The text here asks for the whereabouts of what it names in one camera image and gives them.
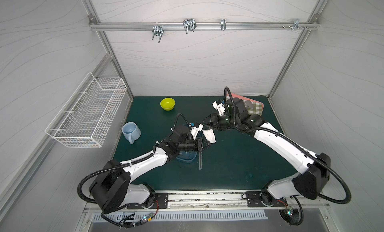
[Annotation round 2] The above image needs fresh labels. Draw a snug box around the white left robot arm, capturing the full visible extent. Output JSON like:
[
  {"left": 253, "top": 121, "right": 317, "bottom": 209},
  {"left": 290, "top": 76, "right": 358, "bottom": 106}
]
[{"left": 77, "top": 123, "right": 216, "bottom": 214}]

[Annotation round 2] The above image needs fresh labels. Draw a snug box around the uncapped clear test tube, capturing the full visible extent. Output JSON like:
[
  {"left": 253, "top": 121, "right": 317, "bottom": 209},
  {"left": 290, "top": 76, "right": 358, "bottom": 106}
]
[{"left": 199, "top": 151, "right": 203, "bottom": 171}]

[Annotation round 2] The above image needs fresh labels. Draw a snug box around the blue translucent plastic container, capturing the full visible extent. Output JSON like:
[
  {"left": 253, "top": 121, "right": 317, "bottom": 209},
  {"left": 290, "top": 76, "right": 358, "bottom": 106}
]
[{"left": 176, "top": 151, "right": 198, "bottom": 164}]

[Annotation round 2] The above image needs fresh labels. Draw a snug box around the pink tray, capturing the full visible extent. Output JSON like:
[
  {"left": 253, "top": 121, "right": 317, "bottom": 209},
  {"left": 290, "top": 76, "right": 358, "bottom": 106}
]
[{"left": 232, "top": 94, "right": 264, "bottom": 116}]

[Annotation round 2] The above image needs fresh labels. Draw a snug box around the green checkered cloth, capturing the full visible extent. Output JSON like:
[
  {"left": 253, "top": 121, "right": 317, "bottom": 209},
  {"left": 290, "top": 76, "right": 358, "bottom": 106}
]
[{"left": 244, "top": 99, "right": 264, "bottom": 116}]

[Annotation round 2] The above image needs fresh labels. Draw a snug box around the yellow-green plastic bowl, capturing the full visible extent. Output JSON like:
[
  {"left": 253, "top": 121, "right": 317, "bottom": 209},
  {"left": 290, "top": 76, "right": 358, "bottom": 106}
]
[{"left": 160, "top": 98, "right": 176, "bottom": 111}]

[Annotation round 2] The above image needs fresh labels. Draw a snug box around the light blue ribbed mug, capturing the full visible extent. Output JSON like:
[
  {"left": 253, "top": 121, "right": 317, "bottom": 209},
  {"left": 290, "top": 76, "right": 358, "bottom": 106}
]
[{"left": 122, "top": 122, "right": 142, "bottom": 145}]

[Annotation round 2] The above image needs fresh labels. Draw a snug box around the metal clamp hook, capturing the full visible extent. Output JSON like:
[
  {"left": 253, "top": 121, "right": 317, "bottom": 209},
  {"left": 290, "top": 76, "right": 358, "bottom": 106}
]
[{"left": 183, "top": 19, "right": 197, "bottom": 34}]

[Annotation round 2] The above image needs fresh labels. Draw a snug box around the metal U-bolt hook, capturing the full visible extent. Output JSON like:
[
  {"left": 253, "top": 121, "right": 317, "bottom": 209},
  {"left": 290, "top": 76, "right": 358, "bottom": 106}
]
[{"left": 152, "top": 25, "right": 164, "bottom": 43}]

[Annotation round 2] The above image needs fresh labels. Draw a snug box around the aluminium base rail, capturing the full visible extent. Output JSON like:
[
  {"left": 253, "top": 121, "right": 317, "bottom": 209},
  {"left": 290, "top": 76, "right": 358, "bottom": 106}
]
[{"left": 84, "top": 189, "right": 331, "bottom": 212}]

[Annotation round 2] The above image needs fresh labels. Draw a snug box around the small metal ring hook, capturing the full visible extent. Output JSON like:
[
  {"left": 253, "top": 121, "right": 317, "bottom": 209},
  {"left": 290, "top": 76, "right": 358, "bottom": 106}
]
[{"left": 221, "top": 19, "right": 227, "bottom": 31}]

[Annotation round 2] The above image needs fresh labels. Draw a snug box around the white slotted cable duct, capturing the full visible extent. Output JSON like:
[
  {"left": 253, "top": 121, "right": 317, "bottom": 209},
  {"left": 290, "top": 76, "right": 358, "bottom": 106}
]
[{"left": 106, "top": 210, "right": 268, "bottom": 222}]

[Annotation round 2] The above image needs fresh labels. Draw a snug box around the white wire basket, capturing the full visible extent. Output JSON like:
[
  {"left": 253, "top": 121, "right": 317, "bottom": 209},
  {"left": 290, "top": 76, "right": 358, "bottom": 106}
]
[{"left": 45, "top": 72, "right": 127, "bottom": 148}]

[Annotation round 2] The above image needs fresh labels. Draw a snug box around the metal bracket hook right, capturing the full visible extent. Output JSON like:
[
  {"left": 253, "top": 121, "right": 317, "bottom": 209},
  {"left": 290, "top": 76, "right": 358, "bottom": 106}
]
[{"left": 282, "top": 19, "right": 309, "bottom": 31}]

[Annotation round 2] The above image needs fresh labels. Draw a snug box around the aluminium top rail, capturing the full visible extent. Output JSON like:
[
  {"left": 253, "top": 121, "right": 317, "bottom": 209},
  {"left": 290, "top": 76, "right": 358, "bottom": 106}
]
[{"left": 90, "top": 21, "right": 321, "bottom": 31}]

